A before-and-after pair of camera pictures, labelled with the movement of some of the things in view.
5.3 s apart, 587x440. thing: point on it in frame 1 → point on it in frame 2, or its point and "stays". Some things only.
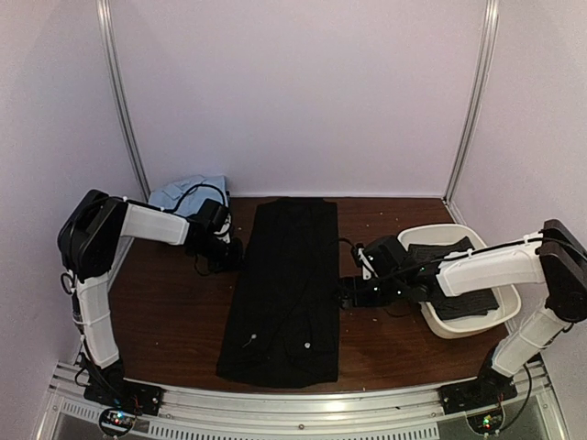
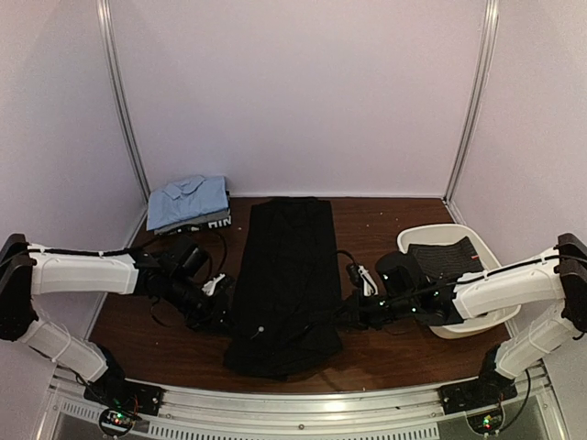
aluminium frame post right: [479, 91] stays
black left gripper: [235, 259] → [216, 310]
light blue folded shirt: [170, 197] stays
